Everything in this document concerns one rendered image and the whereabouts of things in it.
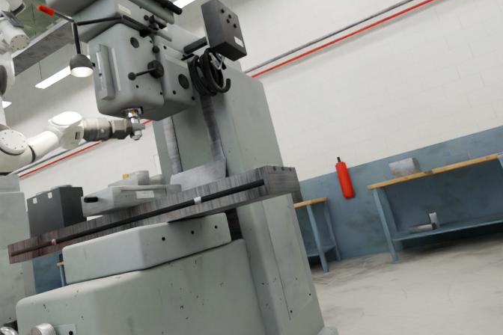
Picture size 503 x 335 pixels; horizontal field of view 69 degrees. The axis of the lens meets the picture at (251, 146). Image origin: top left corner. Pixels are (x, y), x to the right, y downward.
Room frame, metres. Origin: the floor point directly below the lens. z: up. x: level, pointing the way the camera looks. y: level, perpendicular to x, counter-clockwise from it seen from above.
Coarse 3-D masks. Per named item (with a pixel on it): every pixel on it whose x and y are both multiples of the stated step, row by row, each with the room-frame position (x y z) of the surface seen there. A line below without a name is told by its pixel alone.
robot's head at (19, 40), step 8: (0, 24) 1.14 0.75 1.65; (8, 24) 1.14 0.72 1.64; (0, 32) 1.17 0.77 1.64; (8, 32) 1.13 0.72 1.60; (16, 32) 1.13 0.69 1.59; (24, 32) 1.16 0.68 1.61; (0, 40) 1.14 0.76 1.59; (8, 40) 1.13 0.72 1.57; (16, 40) 1.14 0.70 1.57; (24, 40) 1.16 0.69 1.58; (8, 48) 1.18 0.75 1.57; (16, 48) 1.16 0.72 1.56; (24, 48) 1.18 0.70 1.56
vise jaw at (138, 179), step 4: (132, 176) 1.27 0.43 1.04; (136, 176) 1.27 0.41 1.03; (140, 176) 1.28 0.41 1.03; (144, 176) 1.30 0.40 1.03; (148, 176) 1.32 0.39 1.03; (120, 180) 1.30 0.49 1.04; (124, 180) 1.29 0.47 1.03; (128, 180) 1.28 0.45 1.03; (132, 180) 1.27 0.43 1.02; (136, 180) 1.27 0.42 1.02; (140, 180) 1.28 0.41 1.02; (144, 180) 1.30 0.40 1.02; (148, 180) 1.31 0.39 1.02; (112, 184) 1.32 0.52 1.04; (116, 184) 1.31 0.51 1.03; (120, 184) 1.30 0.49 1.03; (124, 184) 1.29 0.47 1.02; (128, 184) 1.29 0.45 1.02; (132, 184) 1.28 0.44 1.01; (136, 184) 1.27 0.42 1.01; (140, 184) 1.27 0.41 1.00; (144, 184) 1.29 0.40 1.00; (148, 184) 1.31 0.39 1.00
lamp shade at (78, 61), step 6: (78, 54) 1.12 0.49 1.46; (72, 60) 1.11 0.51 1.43; (78, 60) 1.11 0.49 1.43; (84, 60) 1.12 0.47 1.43; (90, 60) 1.15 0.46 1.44; (72, 66) 1.11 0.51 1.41; (78, 66) 1.11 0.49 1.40; (84, 66) 1.11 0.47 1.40; (90, 66) 1.13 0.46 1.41; (72, 72) 1.15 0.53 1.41; (78, 72) 1.17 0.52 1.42; (84, 72) 1.18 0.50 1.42; (90, 72) 1.17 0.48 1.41
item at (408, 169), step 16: (416, 160) 4.56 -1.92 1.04; (448, 160) 4.13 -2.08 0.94; (464, 160) 4.06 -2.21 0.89; (480, 160) 3.84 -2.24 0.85; (400, 176) 4.46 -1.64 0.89; (416, 176) 4.11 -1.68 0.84; (384, 192) 4.92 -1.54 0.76; (384, 224) 4.33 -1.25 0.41; (432, 224) 4.32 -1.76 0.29; (448, 224) 4.49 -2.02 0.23; (464, 224) 4.19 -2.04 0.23; (480, 224) 3.97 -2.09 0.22; (320, 240) 4.71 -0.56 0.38; (400, 240) 4.95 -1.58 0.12; (320, 256) 4.69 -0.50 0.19; (336, 256) 5.28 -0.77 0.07; (64, 272) 6.74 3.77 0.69
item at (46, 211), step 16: (48, 192) 1.56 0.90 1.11; (64, 192) 1.55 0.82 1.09; (80, 192) 1.62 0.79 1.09; (32, 208) 1.60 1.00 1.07; (48, 208) 1.56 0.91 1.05; (64, 208) 1.54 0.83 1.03; (80, 208) 1.61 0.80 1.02; (32, 224) 1.61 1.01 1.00; (48, 224) 1.57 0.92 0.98; (64, 224) 1.53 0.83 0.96
